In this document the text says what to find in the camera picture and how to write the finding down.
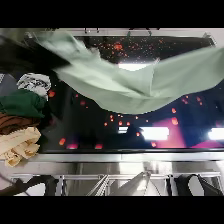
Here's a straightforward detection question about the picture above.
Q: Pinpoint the pale green shirt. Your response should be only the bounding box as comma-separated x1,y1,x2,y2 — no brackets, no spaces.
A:
33,29,224,116

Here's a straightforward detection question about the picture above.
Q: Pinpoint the white patterned garment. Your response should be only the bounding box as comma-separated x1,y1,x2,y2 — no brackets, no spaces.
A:
16,72,53,101

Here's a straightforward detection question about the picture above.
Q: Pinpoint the dark green garment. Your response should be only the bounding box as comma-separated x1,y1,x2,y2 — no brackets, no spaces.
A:
0,88,48,120

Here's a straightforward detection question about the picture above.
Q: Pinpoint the brown garment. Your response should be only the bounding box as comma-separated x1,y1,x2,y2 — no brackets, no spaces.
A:
0,112,42,136

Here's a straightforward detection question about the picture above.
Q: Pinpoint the silver frame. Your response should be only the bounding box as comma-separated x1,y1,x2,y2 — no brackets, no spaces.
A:
0,27,224,197

